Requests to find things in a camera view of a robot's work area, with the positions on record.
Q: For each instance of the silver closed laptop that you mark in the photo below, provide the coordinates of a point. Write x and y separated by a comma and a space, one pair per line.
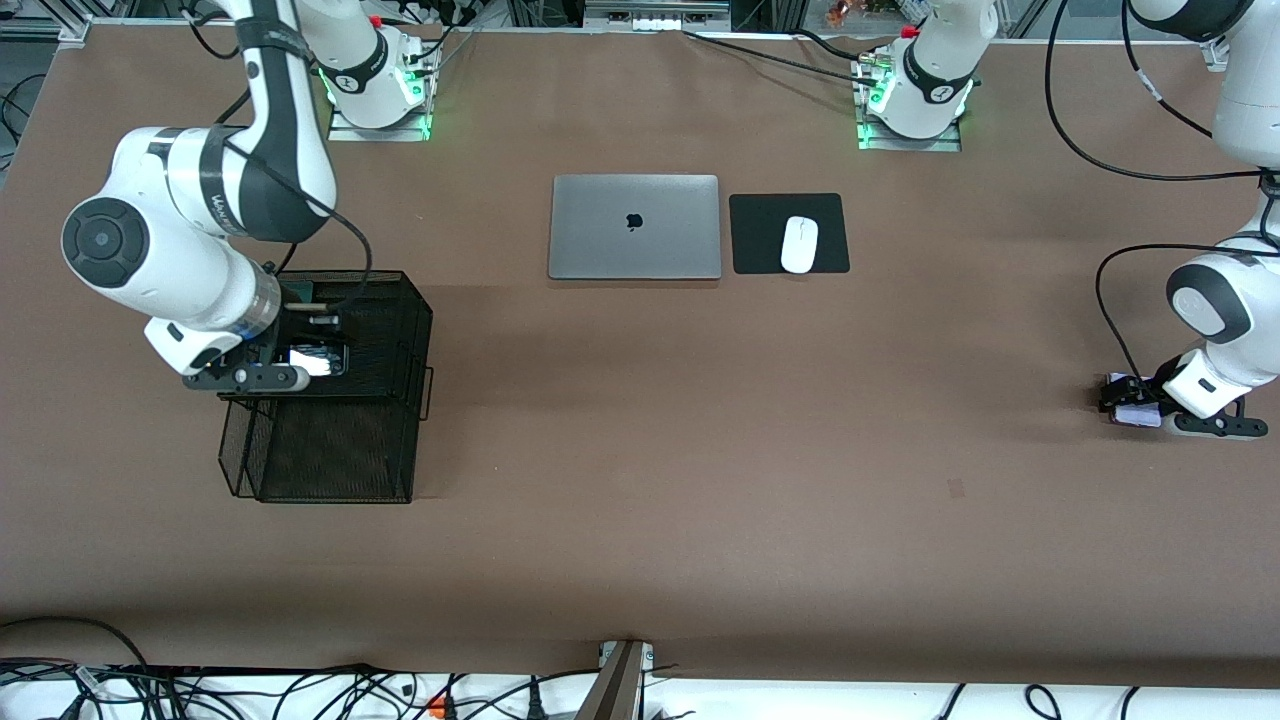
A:
600, 240

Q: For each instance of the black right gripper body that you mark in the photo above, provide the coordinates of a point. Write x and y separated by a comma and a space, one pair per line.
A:
272, 349

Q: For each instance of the black mouse pad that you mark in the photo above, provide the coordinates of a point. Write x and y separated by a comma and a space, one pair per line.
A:
760, 240

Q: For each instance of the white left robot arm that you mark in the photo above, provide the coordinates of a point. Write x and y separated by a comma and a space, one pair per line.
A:
1240, 300

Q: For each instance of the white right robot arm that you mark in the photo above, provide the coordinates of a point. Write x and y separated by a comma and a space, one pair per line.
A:
150, 250

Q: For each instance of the orange plug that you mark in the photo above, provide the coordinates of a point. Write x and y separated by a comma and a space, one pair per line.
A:
437, 709

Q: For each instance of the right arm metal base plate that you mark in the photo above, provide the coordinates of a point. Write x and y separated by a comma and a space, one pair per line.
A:
380, 133

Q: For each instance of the grey socket strip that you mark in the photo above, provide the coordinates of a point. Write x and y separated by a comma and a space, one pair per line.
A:
655, 15

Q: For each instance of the aluminium profile post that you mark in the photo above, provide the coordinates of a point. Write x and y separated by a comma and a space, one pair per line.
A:
615, 690

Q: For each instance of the lilac flip phone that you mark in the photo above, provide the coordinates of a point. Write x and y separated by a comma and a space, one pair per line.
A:
1140, 420

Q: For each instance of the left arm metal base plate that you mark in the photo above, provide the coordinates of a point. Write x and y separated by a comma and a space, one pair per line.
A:
910, 146

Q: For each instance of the aluminium frame rail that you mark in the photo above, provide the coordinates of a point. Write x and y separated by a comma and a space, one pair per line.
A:
45, 30

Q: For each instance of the white computer mouse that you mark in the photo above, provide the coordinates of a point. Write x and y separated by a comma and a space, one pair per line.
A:
799, 245

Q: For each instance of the aluminium frame corner bracket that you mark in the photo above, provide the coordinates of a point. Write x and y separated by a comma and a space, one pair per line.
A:
1225, 55

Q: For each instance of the black flip phone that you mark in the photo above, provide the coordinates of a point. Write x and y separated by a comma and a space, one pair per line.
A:
320, 362

